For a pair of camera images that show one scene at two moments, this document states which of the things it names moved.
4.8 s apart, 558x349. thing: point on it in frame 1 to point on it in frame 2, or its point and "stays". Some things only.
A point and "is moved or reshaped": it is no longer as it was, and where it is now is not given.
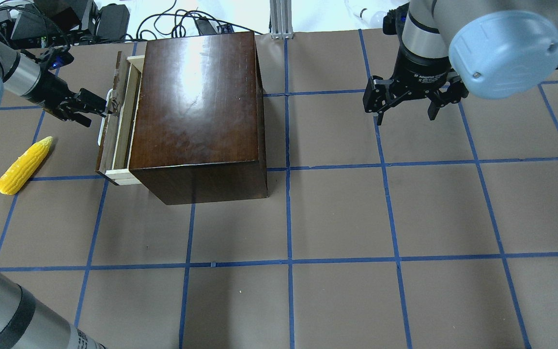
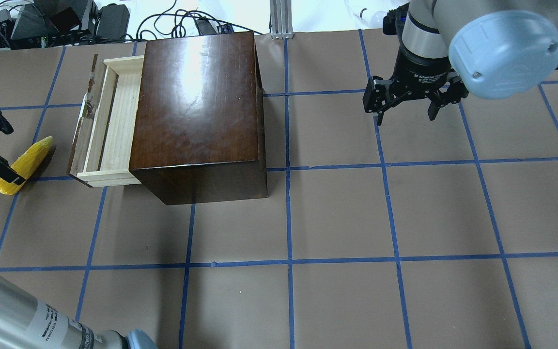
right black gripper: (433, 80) stays
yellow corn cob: (12, 181) stays
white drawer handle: (103, 121) is moved or reshaped
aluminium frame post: (281, 18) stays
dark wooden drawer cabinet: (198, 134) stays
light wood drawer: (115, 143) is moved or reshaped
